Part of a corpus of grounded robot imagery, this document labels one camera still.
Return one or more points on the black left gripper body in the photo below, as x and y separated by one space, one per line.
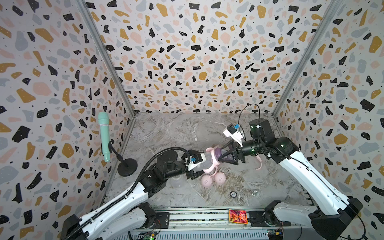
192 175

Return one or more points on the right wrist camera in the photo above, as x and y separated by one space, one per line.
236 133

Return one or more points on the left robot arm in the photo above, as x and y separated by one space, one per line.
130 210

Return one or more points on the pink bottle cap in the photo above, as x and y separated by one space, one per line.
220 178
207 181

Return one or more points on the small black round cap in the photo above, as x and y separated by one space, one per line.
233 194

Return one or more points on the black microphone stand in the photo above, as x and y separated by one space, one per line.
126 167

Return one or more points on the clear baby bottle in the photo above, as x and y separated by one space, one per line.
208 164
178 182

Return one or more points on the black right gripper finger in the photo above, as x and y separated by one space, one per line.
228 161
229 148

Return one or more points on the purple collar with nipple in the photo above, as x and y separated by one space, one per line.
216 153

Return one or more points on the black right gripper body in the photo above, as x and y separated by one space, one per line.
251 149

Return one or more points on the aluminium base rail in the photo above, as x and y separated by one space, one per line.
191 224

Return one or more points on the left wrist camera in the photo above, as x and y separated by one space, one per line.
197 161

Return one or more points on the mint green microphone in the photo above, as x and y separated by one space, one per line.
103 120

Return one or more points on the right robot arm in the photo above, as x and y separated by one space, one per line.
333 211

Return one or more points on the orange pink card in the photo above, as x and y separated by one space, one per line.
238 217

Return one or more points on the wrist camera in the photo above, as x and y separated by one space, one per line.
197 161
236 133

